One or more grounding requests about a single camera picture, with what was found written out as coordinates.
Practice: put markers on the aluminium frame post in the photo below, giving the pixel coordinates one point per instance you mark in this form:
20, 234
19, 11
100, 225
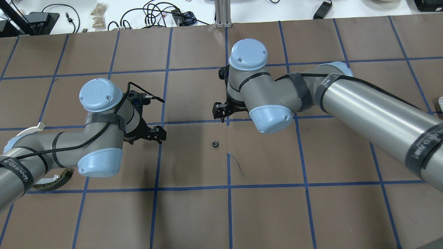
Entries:
223, 14

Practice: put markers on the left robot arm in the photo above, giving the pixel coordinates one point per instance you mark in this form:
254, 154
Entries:
114, 117

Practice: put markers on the white curved plastic piece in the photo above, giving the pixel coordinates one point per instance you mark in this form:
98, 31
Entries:
38, 128

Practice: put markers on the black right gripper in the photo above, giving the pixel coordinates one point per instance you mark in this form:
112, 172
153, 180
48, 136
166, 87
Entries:
229, 107

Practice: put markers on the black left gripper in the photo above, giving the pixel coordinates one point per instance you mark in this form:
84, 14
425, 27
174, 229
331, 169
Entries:
143, 130

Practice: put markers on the olive green brake shoe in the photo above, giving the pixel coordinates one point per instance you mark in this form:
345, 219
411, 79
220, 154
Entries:
54, 183

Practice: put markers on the black power adapter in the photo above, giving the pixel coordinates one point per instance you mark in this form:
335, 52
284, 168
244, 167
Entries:
323, 9

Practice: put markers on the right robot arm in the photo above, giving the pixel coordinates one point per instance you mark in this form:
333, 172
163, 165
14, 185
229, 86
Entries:
400, 129

